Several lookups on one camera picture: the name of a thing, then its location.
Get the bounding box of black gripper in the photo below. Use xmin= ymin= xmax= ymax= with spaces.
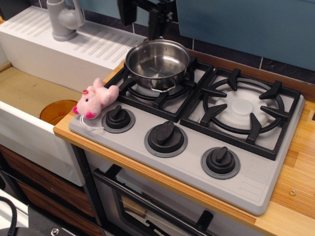
xmin=118 ymin=0 xmax=176 ymax=40

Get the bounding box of stainless steel pan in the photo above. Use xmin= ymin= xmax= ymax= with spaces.
xmin=125 ymin=39 xmax=191 ymax=92

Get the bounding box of pink stuffed pig toy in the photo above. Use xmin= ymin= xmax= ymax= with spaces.
xmin=72 ymin=78 xmax=119 ymax=119

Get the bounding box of black left stove knob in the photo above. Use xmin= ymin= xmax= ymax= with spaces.
xmin=101 ymin=105 xmax=136 ymax=134

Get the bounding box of black stove knob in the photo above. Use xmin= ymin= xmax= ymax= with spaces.
xmin=101 ymin=105 xmax=136 ymax=134
xmin=144 ymin=120 xmax=188 ymax=158
xmin=201 ymin=147 xmax=241 ymax=180

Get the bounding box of black middle stove knob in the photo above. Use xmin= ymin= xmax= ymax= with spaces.
xmin=144 ymin=120 xmax=188 ymax=158

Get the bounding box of grey toy stove top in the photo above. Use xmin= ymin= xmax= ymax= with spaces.
xmin=68 ymin=45 xmax=306 ymax=216

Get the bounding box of black right stove knob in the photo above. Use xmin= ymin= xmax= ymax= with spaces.
xmin=201 ymin=147 xmax=241 ymax=180

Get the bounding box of white left burner cap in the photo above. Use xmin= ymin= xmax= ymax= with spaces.
xmin=132 ymin=84 xmax=183 ymax=97

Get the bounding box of white burner cap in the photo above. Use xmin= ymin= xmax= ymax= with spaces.
xmin=215 ymin=89 xmax=269 ymax=129
xmin=132 ymin=84 xmax=183 ymax=97

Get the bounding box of grey toy faucet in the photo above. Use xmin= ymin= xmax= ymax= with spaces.
xmin=46 ymin=0 xmax=85 ymax=41

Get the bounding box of black left burner grate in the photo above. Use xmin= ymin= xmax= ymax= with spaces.
xmin=105 ymin=55 xmax=214 ymax=122

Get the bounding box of black burner grate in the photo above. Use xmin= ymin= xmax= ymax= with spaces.
xmin=105 ymin=55 xmax=214 ymax=122
xmin=180 ymin=68 xmax=305 ymax=160

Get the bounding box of white toy sink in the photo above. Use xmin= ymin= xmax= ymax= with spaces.
xmin=0 ymin=6 xmax=143 ymax=186

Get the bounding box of white right burner cap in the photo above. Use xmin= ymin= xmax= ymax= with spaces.
xmin=215 ymin=89 xmax=269 ymax=129

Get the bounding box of black right burner grate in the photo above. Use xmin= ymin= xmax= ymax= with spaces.
xmin=180 ymin=68 xmax=305 ymax=160

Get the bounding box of wooden drawer front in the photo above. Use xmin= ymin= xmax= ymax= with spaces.
xmin=0 ymin=146 xmax=104 ymax=236

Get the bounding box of oven door with handle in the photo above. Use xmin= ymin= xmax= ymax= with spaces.
xmin=92 ymin=164 xmax=249 ymax=236

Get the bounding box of black braided cable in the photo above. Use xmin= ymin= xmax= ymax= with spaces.
xmin=0 ymin=196 xmax=18 ymax=236

